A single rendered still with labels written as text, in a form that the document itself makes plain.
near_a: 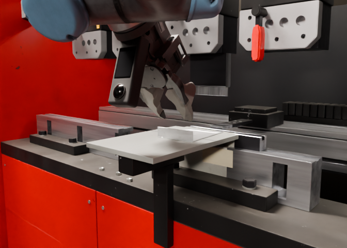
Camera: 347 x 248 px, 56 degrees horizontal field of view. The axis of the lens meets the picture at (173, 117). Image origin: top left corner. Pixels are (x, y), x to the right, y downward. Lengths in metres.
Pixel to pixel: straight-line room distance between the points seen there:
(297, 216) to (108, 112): 0.96
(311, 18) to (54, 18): 0.42
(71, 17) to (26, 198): 0.96
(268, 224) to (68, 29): 0.44
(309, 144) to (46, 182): 0.78
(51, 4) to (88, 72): 1.19
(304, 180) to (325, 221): 0.08
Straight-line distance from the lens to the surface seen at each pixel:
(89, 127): 1.08
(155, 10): 0.35
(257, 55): 0.62
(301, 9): 0.64
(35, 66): 1.44
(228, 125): 0.81
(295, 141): 0.93
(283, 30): 0.64
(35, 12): 0.40
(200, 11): 0.35
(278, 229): 0.60
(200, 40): 0.73
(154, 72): 0.55
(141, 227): 0.79
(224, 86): 0.74
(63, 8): 0.38
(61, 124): 1.23
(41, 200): 1.17
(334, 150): 0.90
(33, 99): 1.44
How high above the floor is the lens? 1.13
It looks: 8 degrees down
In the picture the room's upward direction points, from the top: straight up
